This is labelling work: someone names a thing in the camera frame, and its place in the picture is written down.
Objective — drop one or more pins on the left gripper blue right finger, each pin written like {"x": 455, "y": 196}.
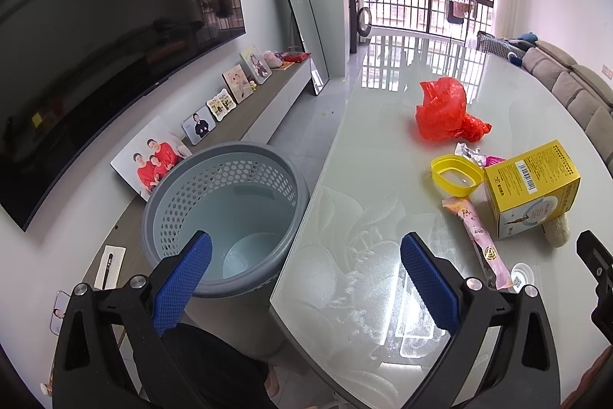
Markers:
{"x": 522, "y": 371}

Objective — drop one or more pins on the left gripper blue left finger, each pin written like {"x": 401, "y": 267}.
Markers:
{"x": 110, "y": 352}

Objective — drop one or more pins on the white round QR lid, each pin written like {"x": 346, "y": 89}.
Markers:
{"x": 522, "y": 275}

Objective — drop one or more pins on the yellow cardboard box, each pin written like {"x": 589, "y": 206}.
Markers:
{"x": 531, "y": 189}

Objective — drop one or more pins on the pink snack wrapper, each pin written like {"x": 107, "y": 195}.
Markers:
{"x": 496, "y": 274}

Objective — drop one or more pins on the yellow square plastic lid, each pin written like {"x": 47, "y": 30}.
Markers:
{"x": 457, "y": 176}

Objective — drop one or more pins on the red plastic bag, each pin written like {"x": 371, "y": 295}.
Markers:
{"x": 443, "y": 114}

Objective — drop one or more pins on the beige loofah sponge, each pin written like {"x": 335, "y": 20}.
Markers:
{"x": 556, "y": 231}

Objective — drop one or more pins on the small portrait photo card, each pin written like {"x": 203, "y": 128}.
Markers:
{"x": 59, "y": 309}

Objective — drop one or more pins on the black pen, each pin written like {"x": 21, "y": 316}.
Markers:
{"x": 107, "y": 270}

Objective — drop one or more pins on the white notepad on cabinet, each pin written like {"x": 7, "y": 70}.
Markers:
{"x": 119, "y": 254}

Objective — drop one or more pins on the crumpled white paper wrapper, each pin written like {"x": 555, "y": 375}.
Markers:
{"x": 473, "y": 154}

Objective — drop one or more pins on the grey fabric sofa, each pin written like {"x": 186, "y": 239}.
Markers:
{"x": 584, "y": 95}

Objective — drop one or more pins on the grey perforated laundry basket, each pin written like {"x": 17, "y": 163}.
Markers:
{"x": 248, "y": 197}

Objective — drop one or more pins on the large family photo red clothes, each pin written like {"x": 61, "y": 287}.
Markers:
{"x": 146, "y": 160}

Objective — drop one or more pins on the patterned blanket on sofa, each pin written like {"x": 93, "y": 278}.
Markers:
{"x": 490, "y": 44}

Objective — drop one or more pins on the photo of man in black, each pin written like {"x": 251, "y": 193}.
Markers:
{"x": 198, "y": 125}

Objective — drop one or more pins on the grey low TV cabinet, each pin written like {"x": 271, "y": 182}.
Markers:
{"x": 245, "y": 321}

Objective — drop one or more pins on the standing fan by window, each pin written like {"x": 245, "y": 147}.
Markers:
{"x": 360, "y": 25}

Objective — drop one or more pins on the pink plush toy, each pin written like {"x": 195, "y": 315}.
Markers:
{"x": 273, "y": 60}

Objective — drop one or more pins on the red packet on cabinet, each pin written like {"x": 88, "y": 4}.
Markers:
{"x": 295, "y": 57}

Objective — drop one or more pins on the tall leaning floor mirror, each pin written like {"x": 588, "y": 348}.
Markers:
{"x": 306, "y": 27}

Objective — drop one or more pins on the small scalloped photo frame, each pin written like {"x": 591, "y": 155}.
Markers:
{"x": 221, "y": 104}

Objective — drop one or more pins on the baby photo frame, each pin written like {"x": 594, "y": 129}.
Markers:
{"x": 238, "y": 83}

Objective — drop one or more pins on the child portrait photo frame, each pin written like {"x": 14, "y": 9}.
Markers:
{"x": 256, "y": 64}

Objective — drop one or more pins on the large black wall television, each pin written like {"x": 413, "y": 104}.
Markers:
{"x": 70, "y": 67}

